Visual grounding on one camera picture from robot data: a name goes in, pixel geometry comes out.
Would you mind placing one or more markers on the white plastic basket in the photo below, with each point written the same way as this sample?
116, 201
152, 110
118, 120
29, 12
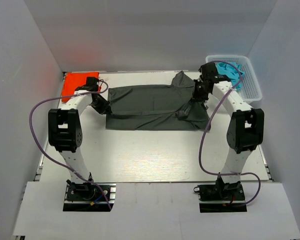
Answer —
250, 90

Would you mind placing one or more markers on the folded orange t-shirt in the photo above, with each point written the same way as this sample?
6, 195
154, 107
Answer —
74, 80

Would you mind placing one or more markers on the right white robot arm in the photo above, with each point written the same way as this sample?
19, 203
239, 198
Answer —
246, 127

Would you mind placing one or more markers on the crumpled light blue t-shirt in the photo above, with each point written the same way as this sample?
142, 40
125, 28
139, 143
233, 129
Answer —
230, 71

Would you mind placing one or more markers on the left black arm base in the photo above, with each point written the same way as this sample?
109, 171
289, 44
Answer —
89, 198

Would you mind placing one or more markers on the dark grey t-shirt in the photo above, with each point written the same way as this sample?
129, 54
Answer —
157, 107

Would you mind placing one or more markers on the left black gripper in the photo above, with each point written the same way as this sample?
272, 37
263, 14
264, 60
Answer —
105, 109

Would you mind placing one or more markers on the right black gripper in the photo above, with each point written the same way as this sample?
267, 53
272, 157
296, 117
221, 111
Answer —
196, 96

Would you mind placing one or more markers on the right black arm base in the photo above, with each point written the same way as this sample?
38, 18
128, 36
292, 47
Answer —
211, 200

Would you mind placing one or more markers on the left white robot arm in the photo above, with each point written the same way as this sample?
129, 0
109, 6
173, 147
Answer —
65, 131

